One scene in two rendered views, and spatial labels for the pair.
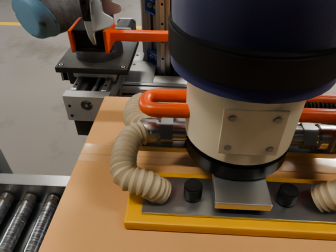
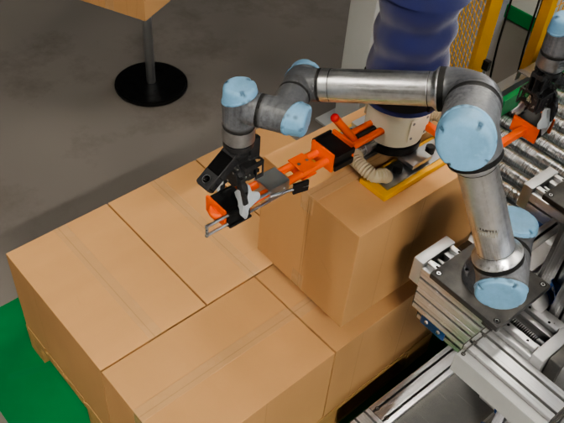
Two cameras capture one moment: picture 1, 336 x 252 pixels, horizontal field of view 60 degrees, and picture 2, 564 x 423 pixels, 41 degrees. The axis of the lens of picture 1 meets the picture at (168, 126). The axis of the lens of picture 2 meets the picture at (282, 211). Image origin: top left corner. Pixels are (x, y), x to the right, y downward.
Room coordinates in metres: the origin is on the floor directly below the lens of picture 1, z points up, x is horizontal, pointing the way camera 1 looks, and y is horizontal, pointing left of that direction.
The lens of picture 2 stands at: (1.30, -1.60, 2.50)
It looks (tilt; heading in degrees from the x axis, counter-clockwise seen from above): 45 degrees down; 132
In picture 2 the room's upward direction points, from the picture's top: 5 degrees clockwise
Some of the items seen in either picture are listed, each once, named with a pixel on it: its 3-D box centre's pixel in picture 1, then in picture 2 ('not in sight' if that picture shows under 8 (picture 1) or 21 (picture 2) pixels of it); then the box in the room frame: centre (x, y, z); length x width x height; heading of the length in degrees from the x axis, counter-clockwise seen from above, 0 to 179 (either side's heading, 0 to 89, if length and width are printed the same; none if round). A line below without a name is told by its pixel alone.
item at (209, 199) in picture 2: not in sight; (228, 204); (0.32, -0.71, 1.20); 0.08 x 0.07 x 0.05; 86
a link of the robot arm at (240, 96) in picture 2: not in sight; (240, 105); (0.34, -0.69, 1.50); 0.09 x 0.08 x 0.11; 28
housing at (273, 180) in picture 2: not in sight; (271, 185); (0.34, -0.58, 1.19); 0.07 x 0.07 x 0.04; 86
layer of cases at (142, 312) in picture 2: not in sight; (234, 294); (0.05, -0.42, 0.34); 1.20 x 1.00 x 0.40; 87
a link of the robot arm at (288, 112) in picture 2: not in sight; (285, 111); (0.42, -0.63, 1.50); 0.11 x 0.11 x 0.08; 28
